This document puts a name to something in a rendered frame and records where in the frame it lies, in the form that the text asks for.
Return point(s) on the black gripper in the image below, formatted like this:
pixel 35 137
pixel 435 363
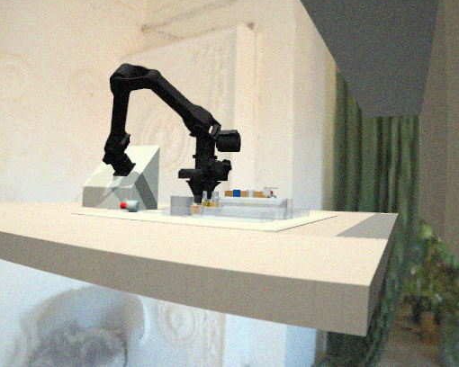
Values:
pixel 201 180

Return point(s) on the orange rectangular block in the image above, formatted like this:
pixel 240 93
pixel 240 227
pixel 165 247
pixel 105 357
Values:
pixel 260 195
pixel 230 193

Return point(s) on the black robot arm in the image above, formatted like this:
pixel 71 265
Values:
pixel 128 78

